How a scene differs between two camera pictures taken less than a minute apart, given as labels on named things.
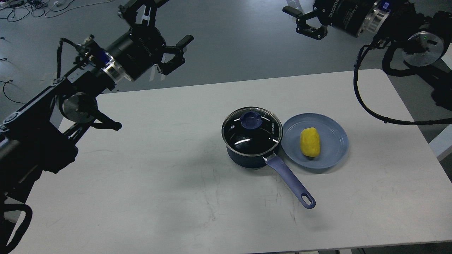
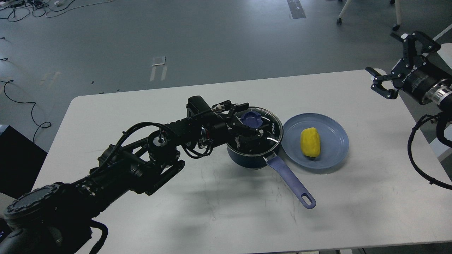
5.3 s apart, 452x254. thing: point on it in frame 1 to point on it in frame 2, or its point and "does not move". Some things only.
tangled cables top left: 16,10 does not move
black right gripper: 348,15 to 414,78
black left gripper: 141,48 to 227,127
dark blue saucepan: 250,162 does not move
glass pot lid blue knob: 250,120 does not move
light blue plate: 333,141 does not move
